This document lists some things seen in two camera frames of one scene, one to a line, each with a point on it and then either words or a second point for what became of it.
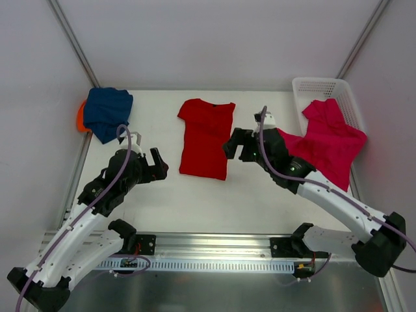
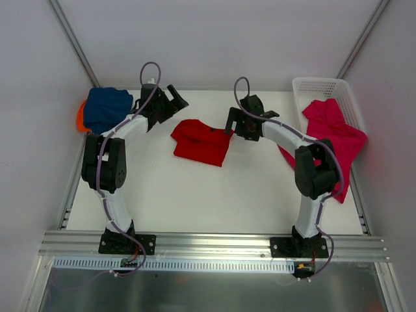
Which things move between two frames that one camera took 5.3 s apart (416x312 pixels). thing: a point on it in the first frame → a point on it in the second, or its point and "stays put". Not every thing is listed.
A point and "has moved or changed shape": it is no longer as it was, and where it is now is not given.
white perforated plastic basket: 308,89 stays put
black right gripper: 246,147 → 237,120
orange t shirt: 81,126 stays put
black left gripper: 151,169 → 168,106
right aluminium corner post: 361,39 stays put
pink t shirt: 328,145 stays put
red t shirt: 206,138 has moved or changed shape
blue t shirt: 105,109 stays put
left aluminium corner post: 56,8 stays put
